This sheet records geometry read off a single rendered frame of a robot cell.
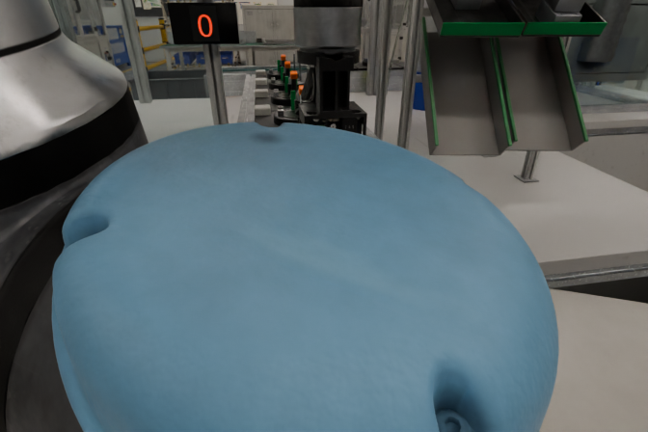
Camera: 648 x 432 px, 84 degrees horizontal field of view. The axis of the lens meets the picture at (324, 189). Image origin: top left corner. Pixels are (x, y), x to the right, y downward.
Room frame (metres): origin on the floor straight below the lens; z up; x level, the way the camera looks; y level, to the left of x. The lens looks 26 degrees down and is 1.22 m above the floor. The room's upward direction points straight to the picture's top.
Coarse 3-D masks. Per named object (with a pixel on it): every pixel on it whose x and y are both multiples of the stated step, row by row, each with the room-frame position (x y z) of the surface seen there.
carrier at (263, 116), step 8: (296, 96) 0.92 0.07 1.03; (296, 104) 0.92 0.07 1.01; (256, 112) 0.98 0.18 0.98; (264, 112) 0.98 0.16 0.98; (272, 112) 1.02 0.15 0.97; (280, 112) 0.89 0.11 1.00; (288, 112) 0.94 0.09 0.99; (256, 120) 0.93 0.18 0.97; (264, 120) 0.93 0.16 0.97; (272, 120) 0.93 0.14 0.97; (280, 120) 0.87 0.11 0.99; (288, 120) 0.86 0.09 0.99; (296, 120) 0.86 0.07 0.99
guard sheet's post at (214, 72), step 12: (204, 0) 0.79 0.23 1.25; (204, 48) 0.77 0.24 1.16; (216, 48) 0.78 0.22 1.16; (204, 60) 0.78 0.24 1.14; (216, 60) 0.78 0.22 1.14; (216, 72) 0.78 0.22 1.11; (216, 84) 0.79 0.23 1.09; (216, 96) 0.79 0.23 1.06; (216, 108) 0.78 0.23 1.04; (216, 120) 0.78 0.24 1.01; (228, 120) 0.80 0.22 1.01
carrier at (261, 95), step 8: (288, 80) 1.16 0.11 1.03; (296, 80) 1.21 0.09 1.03; (288, 88) 1.16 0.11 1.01; (296, 88) 1.17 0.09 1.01; (256, 96) 1.22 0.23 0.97; (264, 96) 1.23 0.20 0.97; (272, 96) 1.14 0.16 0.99; (280, 96) 1.13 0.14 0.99; (288, 96) 1.13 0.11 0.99; (256, 104) 1.12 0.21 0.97; (264, 104) 1.12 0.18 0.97; (272, 104) 1.12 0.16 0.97; (280, 104) 1.11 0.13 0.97; (288, 104) 1.10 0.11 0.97
